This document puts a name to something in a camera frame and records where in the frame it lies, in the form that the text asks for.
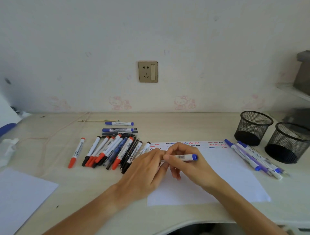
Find person's left hand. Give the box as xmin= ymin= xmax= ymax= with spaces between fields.
xmin=116 ymin=148 xmax=170 ymax=206

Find person's right hand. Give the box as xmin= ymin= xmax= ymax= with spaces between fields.
xmin=162 ymin=142 xmax=224 ymax=193

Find black slim pen silver tip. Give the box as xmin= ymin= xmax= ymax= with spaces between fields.
xmin=119 ymin=136 xmax=139 ymax=170
xmin=120 ymin=139 xmax=141 ymax=173

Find blue slim pen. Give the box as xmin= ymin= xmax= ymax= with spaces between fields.
xmin=106 ymin=137 xmax=128 ymax=170

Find white paper sheet with squiggles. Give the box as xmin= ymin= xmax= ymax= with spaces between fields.
xmin=147 ymin=141 xmax=271 ymax=207

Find purple slim pen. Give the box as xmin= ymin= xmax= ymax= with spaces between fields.
xmin=233 ymin=143 xmax=273 ymax=177

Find black mesh cup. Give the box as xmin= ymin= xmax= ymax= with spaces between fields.
xmin=264 ymin=122 xmax=310 ymax=165
xmin=234 ymin=111 xmax=274 ymax=147

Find white slim pen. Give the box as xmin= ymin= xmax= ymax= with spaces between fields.
xmin=234 ymin=143 xmax=283 ymax=180

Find person's left forearm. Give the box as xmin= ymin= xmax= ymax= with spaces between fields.
xmin=42 ymin=184 xmax=126 ymax=235

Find person's right forearm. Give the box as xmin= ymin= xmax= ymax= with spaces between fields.
xmin=209 ymin=183 xmax=287 ymax=235

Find light wooden table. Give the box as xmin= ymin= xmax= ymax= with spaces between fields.
xmin=0 ymin=112 xmax=310 ymax=235

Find paper-wrapped chopsticks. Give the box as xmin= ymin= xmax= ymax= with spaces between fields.
xmin=78 ymin=119 xmax=119 ymax=123

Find blank white paper sheet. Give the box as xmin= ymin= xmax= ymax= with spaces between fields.
xmin=0 ymin=168 xmax=59 ymax=235

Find crumpled white tissue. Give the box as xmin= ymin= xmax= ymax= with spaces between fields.
xmin=0 ymin=138 xmax=19 ymax=168

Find white plastic bag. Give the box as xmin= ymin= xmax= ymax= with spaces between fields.
xmin=0 ymin=94 xmax=22 ymax=137

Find thin pink cord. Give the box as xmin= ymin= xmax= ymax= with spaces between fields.
xmin=14 ymin=112 xmax=91 ymax=170

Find gold wall socket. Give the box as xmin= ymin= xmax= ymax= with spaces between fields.
xmin=138 ymin=61 xmax=159 ymax=83

